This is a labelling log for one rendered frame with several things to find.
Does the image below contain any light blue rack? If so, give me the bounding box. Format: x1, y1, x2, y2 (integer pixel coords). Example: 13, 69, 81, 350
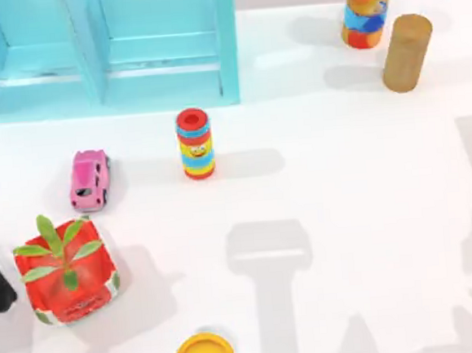
0, 0, 244, 125

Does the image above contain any pink toy car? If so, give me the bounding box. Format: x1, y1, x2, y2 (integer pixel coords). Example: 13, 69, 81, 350
66, 148, 114, 214

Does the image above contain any orange and blue can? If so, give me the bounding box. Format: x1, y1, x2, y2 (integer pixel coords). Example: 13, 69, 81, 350
338, 0, 397, 51

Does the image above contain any striped stack of coloured rings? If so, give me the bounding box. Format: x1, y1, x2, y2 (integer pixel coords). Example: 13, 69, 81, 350
174, 106, 217, 183

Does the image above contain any green leafy plant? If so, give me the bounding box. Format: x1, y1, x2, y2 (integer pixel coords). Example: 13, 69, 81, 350
11, 210, 108, 296

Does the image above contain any red square plant pot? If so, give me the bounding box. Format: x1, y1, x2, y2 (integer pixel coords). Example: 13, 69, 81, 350
11, 212, 125, 330

